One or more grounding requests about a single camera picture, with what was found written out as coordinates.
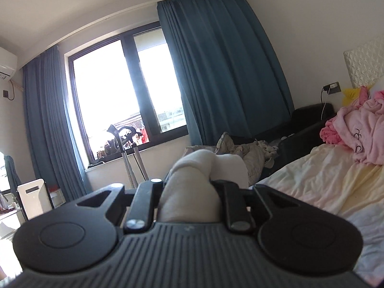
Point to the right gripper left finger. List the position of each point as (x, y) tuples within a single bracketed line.
[(142, 203)]

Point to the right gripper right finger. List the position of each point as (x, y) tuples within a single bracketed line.
[(234, 206)]

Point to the beige quilted jacket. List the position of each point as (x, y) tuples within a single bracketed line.
[(256, 155)]

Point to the garment steamer stand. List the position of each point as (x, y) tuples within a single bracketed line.
[(124, 140)]

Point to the pastel bed sheet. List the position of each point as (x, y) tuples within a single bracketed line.
[(330, 179)]

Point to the left teal curtain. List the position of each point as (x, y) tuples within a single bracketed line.
[(53, 149)]

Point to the teal curtain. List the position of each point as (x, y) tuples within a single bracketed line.
[(53, 149), (229, 76)]

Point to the black leather sofa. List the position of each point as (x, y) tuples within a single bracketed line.
[(297, 137)]

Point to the white black chair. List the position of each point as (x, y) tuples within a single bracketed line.
[(35, 198)]

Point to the black framed window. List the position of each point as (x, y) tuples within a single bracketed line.
[(126, 80)]

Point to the hot pink fluffy cloth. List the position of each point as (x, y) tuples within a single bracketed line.
[(329, 135)]

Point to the right teal curtain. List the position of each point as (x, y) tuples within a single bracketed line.
[(229, 76)]

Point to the wavy vanity mirror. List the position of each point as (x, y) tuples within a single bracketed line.
[(10, 180)]

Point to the light pink fleece garment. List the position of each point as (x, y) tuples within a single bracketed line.
[(361, 129)]

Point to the white tufted headboard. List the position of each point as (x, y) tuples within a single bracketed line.
[(365, 62)]

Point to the white air conditioner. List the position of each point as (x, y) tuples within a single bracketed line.
[(8, 64)]

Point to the wall power outlet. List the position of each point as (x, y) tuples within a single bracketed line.
[(332, 88)]

